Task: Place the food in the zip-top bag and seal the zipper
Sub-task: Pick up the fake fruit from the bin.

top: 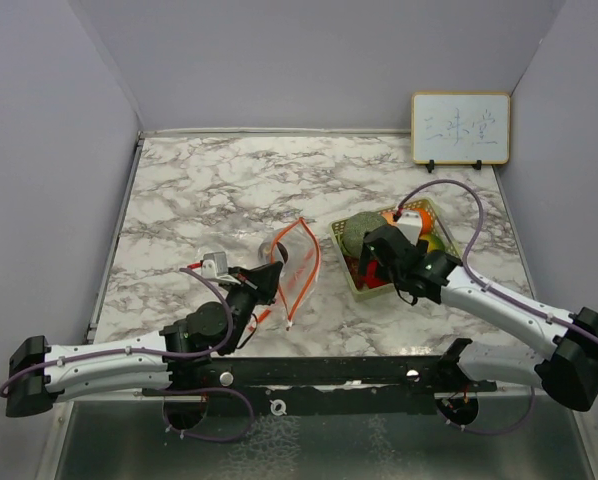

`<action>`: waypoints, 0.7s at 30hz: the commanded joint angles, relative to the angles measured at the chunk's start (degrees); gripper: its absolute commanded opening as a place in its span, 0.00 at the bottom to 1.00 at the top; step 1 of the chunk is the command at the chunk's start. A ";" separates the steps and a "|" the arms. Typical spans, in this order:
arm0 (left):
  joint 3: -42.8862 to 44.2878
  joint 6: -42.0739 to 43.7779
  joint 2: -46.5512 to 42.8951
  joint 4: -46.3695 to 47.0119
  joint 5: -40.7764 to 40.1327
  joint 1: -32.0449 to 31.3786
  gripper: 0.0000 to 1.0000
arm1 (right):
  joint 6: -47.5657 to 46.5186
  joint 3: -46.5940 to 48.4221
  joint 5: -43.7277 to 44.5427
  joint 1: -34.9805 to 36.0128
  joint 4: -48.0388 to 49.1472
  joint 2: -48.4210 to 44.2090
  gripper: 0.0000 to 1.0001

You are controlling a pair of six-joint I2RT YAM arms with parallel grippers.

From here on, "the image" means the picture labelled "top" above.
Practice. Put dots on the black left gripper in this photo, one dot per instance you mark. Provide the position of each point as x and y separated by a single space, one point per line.
260 283

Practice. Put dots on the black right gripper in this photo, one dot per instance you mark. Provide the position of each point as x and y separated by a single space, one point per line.
366 255

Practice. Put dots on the red apple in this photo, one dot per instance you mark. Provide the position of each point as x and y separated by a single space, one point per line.
370 275

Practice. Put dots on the orange fruit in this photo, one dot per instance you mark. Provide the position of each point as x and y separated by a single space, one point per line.
426 217

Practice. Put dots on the yellow green mango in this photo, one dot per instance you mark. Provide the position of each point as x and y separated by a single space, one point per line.
434 242

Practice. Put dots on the clear zip top bag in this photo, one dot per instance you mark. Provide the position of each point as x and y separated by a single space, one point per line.
299 275

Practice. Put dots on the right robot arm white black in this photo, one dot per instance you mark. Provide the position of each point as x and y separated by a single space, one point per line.
560 352

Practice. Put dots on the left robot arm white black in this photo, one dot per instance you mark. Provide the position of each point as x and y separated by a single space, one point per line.
42 375

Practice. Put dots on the green netted melon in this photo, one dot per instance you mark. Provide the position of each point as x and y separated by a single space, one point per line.
355 229

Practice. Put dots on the dark purple grape bunch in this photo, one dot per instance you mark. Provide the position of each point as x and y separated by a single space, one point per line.
280 253

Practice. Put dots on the pale green plastic basket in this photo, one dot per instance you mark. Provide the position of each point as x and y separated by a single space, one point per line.
359 290

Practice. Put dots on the small framed whiteboard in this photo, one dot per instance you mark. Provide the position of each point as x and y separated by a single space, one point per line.
460 128

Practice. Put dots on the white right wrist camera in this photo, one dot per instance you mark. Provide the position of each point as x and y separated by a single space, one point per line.
410 224

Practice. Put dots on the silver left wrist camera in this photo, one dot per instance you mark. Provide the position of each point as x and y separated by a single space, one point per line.
213 266

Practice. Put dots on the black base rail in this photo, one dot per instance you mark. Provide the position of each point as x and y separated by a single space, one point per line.
330 385

